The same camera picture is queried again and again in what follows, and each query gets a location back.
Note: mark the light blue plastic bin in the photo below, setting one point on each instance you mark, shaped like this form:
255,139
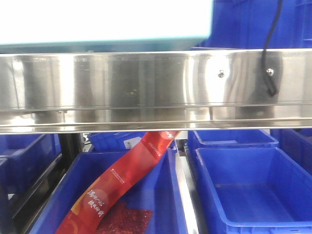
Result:
44,26

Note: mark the dark blue bin rear right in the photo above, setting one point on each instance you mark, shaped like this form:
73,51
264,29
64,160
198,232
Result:
251,138

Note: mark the red snack package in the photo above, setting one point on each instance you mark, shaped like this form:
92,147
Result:
93,205

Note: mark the dark blue bin upper shelf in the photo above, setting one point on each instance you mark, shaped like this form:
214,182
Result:
244,24

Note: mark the roller track right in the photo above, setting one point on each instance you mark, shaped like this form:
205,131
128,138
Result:
193,213

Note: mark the dark blue bin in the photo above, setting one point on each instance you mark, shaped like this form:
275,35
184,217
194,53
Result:
133,191
253,191
27,156
115,141
297,143
251,138

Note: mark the dark blue bin rear centre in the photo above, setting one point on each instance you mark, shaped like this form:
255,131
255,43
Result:
115,141

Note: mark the rail screw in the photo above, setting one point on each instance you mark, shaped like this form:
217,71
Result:
270,72
221,74

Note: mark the dark blue bin far right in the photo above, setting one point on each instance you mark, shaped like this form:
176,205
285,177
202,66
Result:
297,143

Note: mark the dark blue bin left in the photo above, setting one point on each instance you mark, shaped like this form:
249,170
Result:
27,156

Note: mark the stainless steel shelf front rail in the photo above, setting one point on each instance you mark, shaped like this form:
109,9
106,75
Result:
153,91

